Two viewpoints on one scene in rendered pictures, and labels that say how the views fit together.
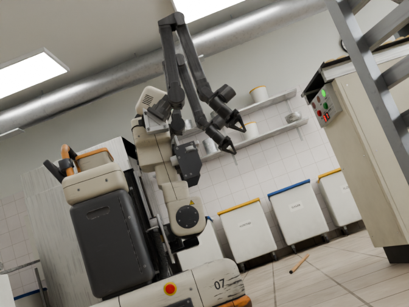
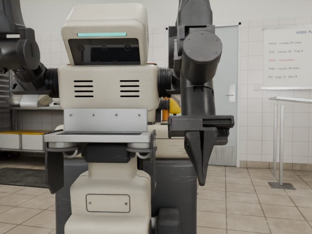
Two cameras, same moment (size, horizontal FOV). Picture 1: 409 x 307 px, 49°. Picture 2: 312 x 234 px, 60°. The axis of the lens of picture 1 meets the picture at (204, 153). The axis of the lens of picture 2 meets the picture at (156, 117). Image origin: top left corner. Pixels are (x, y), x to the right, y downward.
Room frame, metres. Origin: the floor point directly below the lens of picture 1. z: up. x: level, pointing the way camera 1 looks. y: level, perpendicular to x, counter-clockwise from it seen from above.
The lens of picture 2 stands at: (2.40, -0.56, 0.88)
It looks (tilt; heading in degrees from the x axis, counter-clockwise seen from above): 2 degrees down; 100
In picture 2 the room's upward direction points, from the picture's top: straight up
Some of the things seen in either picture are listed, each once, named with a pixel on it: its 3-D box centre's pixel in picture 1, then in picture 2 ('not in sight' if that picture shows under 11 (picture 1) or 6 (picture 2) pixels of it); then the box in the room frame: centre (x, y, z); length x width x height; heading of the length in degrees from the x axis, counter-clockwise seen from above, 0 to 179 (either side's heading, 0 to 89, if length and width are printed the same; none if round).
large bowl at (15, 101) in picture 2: not in sight; (17, 101); (-0.50, 3.30, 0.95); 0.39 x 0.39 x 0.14
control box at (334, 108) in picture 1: (325, 106); not in sight; (2.07, -0.61, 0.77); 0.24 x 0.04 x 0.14; 7
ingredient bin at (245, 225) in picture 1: (249, 236); not in sight; (5.79, -0.19, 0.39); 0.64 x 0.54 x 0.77; 177
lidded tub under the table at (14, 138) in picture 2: not in sight; (19, 139); (-0.50, 3.32, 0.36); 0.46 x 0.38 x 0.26; 84
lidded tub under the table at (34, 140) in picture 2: not in sight; (41, 139); (-0.10, 3.29, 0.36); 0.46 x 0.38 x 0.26; 86
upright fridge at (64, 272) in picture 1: (103, 234); not in sight; (5.79, 1.57, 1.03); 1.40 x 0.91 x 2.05; 86
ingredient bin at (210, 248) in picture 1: (201, 253); not in sight; (5.84, 0.46, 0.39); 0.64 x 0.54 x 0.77; 178
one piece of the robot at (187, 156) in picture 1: (185, 161); (104, 150); (2.15, 0.10, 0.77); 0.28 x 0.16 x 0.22; 7
